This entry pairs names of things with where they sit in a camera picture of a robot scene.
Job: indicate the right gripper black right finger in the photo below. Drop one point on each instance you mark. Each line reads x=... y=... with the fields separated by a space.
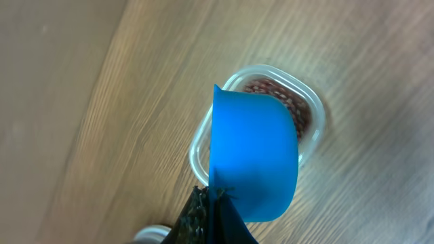
x=229 y=226

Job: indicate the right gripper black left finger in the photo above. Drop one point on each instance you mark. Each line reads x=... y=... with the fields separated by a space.
x=191 y=226

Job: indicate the blue plastic measuring scoop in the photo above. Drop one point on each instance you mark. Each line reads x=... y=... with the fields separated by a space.
x=253 y=156

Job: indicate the teal metal bowl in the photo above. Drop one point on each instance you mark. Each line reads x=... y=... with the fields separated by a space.
x=154 y=234

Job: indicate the red beans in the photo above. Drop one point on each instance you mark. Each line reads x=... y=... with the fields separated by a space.
x=298 y=107

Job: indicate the clear plastic container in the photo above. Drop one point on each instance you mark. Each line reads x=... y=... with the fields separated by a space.
x=310 y=137

